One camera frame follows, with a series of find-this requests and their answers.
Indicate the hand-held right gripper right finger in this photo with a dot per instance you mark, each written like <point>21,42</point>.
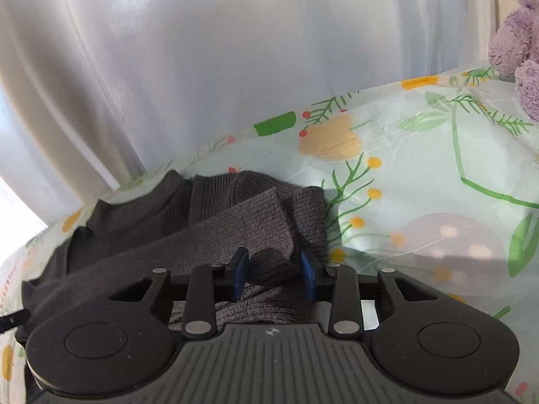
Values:
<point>307,277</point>

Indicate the white curtain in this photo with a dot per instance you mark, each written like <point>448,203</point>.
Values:
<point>168,50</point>

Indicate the dark grey knit sweater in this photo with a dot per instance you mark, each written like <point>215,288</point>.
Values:
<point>177,235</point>

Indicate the purple plush toy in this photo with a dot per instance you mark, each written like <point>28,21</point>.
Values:
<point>518,38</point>

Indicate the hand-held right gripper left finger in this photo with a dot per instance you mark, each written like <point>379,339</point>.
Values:
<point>239,280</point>

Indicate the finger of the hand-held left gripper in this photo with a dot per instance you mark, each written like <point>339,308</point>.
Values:
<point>11,322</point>

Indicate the floral bed sheet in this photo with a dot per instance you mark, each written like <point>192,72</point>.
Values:
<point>421,176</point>

